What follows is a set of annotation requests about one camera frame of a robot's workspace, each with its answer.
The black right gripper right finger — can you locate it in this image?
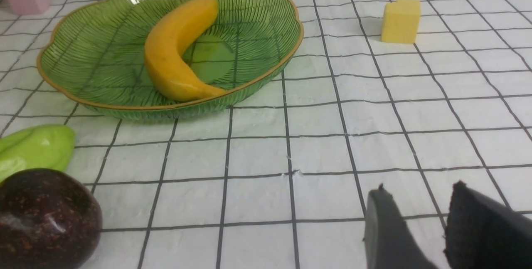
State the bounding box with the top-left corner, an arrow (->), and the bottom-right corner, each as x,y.
445,181 -> 532,269

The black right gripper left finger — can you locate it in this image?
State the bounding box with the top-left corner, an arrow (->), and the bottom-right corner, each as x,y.
363,184 -> 436,269

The yellow banana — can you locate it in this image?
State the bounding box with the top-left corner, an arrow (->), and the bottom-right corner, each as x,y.
144,0 -> 226,102

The dark purple passion fruit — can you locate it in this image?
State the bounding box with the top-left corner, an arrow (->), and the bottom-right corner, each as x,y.
0,168 -> 103,269

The light green chayote gourd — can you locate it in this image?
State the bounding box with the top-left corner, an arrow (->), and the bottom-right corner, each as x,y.
0,124 -> 76,181

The yellow foam block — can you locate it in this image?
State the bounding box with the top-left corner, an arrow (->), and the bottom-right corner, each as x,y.
381,0 -> 421,44

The green glass leaf plate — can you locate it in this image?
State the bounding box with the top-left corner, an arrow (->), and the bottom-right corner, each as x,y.
37,0 -> 304,121

